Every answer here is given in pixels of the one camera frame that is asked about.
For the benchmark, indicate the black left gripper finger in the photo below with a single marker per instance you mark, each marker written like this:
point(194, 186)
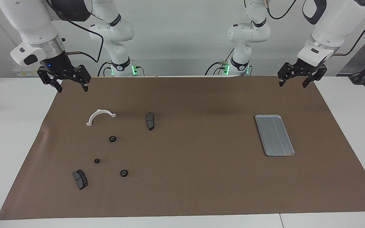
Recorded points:
point(282, 82)
point(307, 81)

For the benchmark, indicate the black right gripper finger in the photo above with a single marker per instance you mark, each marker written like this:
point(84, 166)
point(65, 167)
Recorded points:
point(85, 87)
point(58, 86)

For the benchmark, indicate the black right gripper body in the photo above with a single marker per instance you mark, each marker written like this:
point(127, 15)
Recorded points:
point(60, 68)

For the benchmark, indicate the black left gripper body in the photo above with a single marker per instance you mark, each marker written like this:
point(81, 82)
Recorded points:
point(303, 69)

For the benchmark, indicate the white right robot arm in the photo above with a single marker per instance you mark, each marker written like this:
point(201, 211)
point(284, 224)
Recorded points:
point(33, 22)

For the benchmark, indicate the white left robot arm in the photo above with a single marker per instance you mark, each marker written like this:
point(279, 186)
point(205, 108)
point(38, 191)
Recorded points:
point(337, 22)

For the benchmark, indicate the silver metal tray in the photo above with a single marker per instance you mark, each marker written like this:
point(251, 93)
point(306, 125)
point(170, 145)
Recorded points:
point(274, 135)

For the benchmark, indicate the dark grey brake pad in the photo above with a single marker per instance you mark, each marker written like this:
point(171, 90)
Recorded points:
point(150, 121)
point(80, 180)

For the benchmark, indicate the brown table mat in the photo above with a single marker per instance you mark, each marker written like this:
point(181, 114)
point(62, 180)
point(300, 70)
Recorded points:
point(182, 177)

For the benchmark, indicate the white wall socket boxes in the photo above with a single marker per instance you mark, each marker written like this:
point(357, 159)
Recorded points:
point(22, 73)

